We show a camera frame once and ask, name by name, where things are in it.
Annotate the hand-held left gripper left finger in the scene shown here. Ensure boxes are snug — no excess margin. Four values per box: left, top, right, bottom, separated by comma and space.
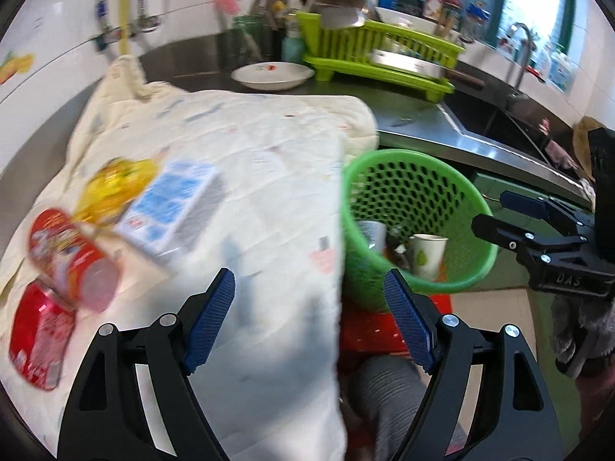
60, 268, 237, 461

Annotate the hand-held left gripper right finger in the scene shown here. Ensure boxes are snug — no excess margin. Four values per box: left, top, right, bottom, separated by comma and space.
383, 268, 564, 461

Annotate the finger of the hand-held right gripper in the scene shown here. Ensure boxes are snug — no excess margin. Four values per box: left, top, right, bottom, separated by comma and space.
471, 214, 589, 266
500, 191, 597, 231

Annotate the white paper cup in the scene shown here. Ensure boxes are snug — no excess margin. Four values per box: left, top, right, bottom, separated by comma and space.
408, 234, 450, 282

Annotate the green plastic basket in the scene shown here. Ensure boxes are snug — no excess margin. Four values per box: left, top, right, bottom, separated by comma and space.
341, 149, 499, 313

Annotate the blue and white carton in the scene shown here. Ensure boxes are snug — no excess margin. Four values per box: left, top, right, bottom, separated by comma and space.
115, 160, 228, 268

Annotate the red snack tube can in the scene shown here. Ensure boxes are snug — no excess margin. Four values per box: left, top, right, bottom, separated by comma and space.
28, 208, 121, 313

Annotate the yellow wrapper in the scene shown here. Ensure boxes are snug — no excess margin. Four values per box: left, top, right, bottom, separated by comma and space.
72, 156, 161, 231

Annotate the red soda can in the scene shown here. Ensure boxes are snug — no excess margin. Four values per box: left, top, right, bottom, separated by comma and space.
8, 282, 78, 391

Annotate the person's right forearm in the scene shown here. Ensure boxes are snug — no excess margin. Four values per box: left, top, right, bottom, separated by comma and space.
574, 358, 615, 447

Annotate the person's right hand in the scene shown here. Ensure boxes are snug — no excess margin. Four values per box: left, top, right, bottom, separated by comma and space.
550, 295, 615, 380

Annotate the red plastic stool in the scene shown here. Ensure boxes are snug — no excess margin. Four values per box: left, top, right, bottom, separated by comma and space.
339, 293, 455, 361

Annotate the steel sink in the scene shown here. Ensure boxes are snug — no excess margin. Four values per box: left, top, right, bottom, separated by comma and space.
442, 89, 592, 193

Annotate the person's grey trouser leg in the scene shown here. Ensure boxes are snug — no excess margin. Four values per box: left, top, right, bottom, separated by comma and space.
353, 359, 469, 461

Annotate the white detergent bottle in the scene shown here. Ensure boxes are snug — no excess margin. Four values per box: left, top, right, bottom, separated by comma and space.
548, 43, 575, 92

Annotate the chrome faucet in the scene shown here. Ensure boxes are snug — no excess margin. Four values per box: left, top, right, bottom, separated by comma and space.
504, 22, 536, 101

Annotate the cream quilted blanket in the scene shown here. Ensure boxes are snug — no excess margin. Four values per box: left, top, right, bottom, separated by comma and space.
0, 55, 380, 461

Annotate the sprouting onion jar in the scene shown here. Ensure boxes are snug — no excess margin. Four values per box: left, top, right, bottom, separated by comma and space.
468, 0, 491, 30
423, 0, 462, 20

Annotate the green dish rack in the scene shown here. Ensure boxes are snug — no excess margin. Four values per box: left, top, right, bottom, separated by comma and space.
295, 10, 469, 103

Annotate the white plate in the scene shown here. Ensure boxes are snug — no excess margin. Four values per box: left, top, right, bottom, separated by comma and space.
231, 61, 315, 91

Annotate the steel bowl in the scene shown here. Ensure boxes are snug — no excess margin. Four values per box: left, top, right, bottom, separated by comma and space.
314, 0, 371, 30

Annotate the teal dish soap bottle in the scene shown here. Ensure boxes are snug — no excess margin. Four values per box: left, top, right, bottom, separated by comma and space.
281, 29, 306, 64

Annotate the green glass jar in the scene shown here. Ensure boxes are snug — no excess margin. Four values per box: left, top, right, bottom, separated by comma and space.
233, 14, 270, 58

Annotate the pink bottle brush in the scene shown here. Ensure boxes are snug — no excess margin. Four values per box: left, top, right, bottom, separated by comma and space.
215, 0, 263, 58

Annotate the wooden-handled cleaver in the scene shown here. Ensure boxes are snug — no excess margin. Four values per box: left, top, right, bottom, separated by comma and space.
369, 49, 484, 88

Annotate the yellow gas hose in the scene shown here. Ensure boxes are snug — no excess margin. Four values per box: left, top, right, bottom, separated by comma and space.
119, 0, 135, 56

